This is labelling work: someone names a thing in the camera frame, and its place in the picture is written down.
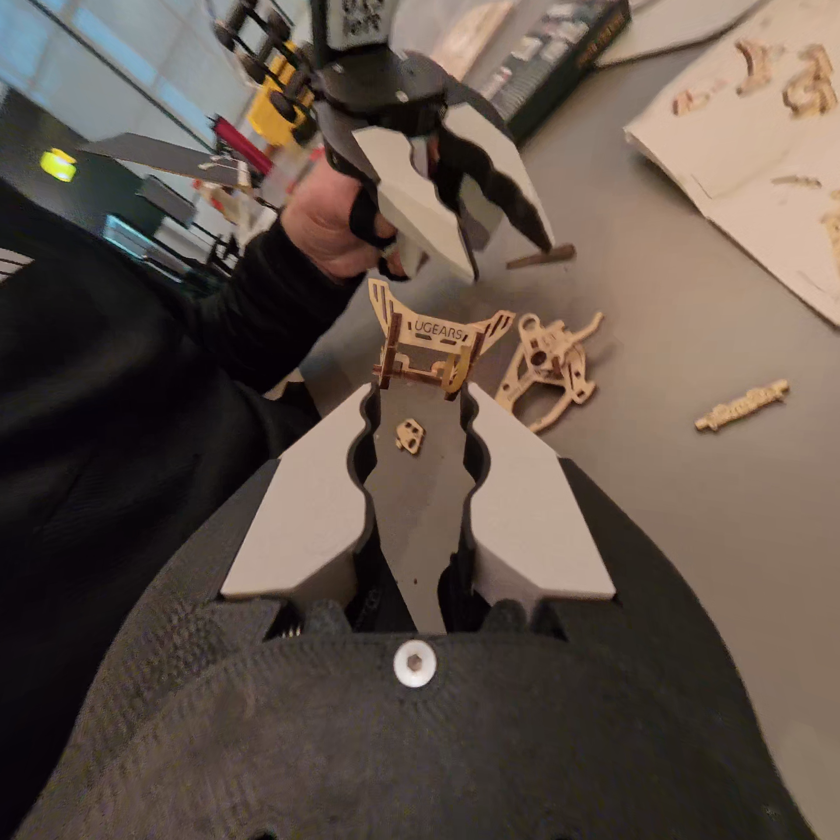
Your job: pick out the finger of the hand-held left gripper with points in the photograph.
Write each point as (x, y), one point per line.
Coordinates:
(407, 190)
(505, 170)

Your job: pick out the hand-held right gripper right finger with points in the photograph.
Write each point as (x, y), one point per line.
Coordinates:
(538, 518)

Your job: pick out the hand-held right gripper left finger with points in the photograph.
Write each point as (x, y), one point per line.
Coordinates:
(302, 518)

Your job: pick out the brown wooden stick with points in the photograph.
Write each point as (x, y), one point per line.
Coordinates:
(541, 257)

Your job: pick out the wooden model long body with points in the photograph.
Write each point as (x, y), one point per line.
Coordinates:
(525, 387)

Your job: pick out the wooden model bow frame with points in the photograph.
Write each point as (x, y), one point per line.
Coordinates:
(439, 328)

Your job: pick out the white jointed hobby arm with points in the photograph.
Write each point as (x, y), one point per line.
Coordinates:
(229, 190)

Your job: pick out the wooden parts sheet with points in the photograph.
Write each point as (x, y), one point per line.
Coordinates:
(472, 33)

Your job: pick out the black model box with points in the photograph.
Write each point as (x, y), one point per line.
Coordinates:
(558, 59)

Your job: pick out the model instruction booklet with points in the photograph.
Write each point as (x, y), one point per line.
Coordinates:
(741, 164)

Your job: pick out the person's left hand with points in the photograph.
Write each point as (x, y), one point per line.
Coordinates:
(321, 223)

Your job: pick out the yellow plastic bin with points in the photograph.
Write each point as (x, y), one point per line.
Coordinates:
(275, 111)

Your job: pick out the small wooden offcut piece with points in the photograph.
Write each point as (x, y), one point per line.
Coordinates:
(409, 436)

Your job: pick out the small wooden toothed strip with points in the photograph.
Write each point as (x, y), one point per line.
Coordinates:
(741, 405)

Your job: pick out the yellow tape roll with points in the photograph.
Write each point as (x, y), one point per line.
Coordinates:
(58, 165)

